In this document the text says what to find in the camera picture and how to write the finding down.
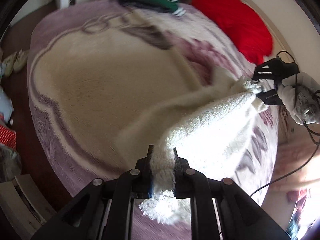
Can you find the floral purple plush blanket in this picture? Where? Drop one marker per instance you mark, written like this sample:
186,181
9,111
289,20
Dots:
95,67

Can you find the black jacket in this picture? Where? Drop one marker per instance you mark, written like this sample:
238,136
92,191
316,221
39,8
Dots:
141,5

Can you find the pair of shoes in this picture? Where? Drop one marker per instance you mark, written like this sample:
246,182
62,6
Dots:
14,63

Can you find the white gloved right hand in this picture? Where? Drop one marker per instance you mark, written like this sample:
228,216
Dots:
288,92

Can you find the pink curtain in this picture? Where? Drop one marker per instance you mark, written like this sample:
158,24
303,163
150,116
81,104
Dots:
292,196

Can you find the white fluffy fleece garment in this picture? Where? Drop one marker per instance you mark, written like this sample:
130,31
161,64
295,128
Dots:
212,128

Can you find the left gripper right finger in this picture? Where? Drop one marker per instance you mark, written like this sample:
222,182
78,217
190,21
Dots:
189,183

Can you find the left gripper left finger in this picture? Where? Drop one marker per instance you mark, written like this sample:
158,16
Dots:
137,182

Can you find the cream headboard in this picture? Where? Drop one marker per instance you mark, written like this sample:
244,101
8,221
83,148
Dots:
297,30

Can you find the red pillow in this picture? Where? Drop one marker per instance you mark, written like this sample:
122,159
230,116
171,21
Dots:
241,24

